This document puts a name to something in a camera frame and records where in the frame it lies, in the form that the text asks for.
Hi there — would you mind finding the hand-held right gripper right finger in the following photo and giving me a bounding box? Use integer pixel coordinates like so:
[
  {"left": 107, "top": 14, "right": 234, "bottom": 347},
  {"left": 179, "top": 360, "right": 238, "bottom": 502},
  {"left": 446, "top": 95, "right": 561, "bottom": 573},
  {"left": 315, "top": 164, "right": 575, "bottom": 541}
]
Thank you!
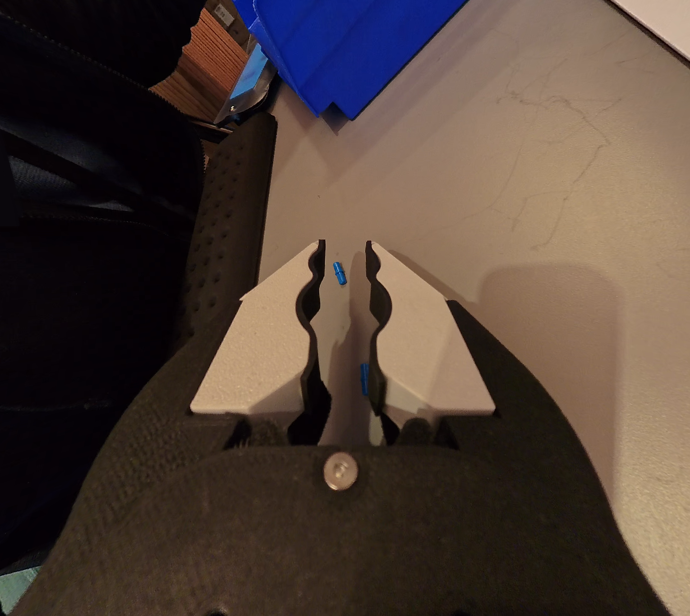
[{"left": 362, "top": 240, "right": 496, "bottom": 435}]

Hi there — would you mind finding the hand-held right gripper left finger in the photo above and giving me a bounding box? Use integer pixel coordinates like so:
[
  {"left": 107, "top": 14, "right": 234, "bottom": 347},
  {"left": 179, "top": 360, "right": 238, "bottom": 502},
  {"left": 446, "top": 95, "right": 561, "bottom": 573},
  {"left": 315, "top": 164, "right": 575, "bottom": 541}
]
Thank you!
[{"left": 190, "top": 239, "right": 335, "bottom": 435}]

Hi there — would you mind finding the blue tagged parts bin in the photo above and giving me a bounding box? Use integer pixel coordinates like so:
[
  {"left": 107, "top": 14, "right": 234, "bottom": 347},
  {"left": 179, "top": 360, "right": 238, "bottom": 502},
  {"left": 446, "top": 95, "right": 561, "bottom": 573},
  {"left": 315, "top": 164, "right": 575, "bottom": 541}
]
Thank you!
[{"left": 215, "top": 0, "right": 541, "bottom": 121}]

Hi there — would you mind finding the black perforated board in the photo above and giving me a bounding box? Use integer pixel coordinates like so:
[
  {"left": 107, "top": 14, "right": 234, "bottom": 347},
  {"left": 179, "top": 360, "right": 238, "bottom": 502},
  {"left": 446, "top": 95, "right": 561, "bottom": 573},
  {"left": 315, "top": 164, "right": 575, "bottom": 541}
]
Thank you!
[{"left": 182, "top": 113, "right": 279, "bottom": 360}]

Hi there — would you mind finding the metal clamp plate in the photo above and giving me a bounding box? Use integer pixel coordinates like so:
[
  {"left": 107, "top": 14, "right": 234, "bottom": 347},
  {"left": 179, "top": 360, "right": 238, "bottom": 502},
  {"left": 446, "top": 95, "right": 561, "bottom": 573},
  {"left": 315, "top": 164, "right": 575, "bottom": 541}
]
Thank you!
[{"left": 213, "top": 46, "right": 278, "bottom": 126}]

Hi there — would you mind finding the wooden slatted panel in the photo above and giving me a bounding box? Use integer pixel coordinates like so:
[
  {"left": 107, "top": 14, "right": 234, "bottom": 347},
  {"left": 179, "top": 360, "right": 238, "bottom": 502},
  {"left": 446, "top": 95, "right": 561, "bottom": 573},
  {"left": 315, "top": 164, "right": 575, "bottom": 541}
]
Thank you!
[{"left": 22, "top": 0, "right": 250, "bottom": 123}]

